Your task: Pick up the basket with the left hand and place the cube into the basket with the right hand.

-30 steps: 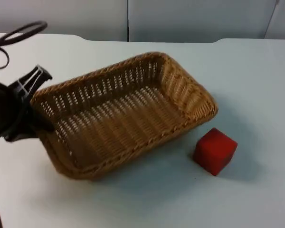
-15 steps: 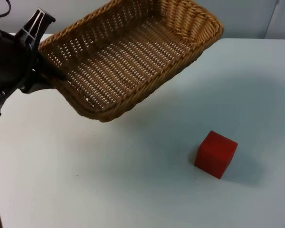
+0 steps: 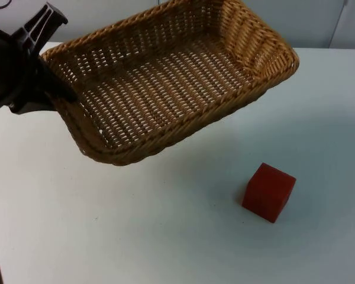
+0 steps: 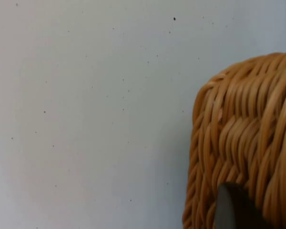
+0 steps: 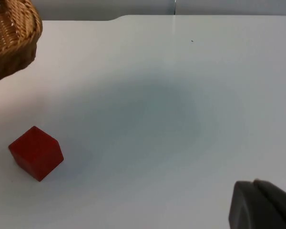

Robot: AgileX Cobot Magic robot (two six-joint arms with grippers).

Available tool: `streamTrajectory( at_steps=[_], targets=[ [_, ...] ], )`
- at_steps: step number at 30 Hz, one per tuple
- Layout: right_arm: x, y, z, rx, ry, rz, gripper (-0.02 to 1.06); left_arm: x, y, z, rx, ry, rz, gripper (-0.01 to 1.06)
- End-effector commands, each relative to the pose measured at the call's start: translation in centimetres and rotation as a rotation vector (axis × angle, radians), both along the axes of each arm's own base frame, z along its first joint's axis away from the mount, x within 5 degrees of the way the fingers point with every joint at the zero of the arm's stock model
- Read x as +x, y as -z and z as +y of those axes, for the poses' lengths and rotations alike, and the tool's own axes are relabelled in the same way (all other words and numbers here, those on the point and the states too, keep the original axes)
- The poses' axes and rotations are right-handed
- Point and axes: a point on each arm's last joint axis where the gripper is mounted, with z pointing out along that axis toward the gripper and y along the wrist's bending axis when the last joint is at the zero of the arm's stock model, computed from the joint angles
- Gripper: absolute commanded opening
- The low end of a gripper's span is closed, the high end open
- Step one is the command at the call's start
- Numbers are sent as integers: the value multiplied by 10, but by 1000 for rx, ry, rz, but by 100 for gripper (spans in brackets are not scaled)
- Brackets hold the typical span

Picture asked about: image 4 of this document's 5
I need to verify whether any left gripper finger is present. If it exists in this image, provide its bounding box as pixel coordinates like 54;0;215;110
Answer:
214;182;269;229

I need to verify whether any pale brown wicker basket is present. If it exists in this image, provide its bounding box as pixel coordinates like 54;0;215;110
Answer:
182;51;286;229

